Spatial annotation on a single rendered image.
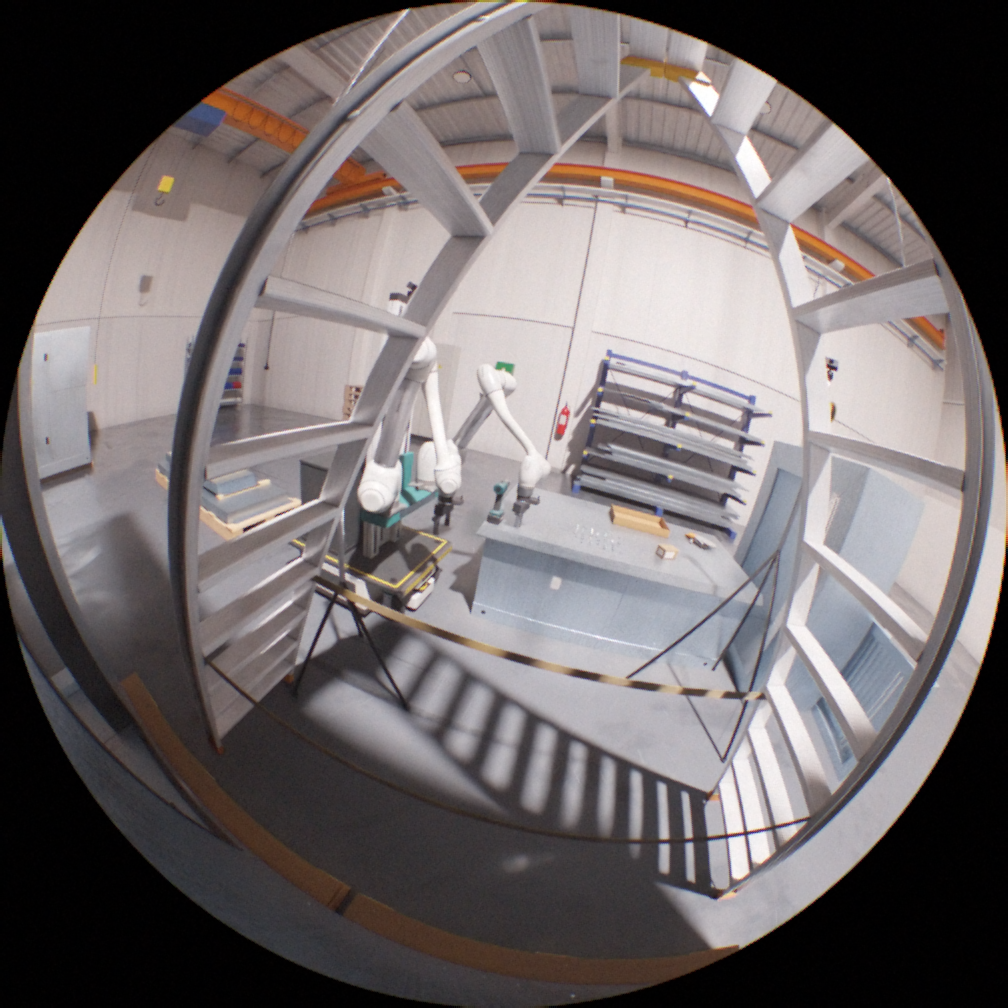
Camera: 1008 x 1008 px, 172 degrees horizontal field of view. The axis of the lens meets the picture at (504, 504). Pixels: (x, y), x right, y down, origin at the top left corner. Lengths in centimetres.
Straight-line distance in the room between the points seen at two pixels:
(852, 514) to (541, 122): 196
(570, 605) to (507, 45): 214
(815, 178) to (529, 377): 624
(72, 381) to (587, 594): 682
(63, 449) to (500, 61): 636
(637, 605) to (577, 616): 36
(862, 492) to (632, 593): 142
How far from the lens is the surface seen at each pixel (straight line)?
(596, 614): 203
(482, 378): 183
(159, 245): 1150
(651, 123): 859
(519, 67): 61
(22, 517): 107
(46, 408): 638
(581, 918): 148
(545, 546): 177
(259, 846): 132
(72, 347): 639
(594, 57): 82
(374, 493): 137
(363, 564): 197
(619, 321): 663
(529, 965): 127
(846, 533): 202
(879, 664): 265
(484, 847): 142
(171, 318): 1128
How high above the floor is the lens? 138
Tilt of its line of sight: 20 degrees down
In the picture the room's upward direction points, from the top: 11 degrees clockwise
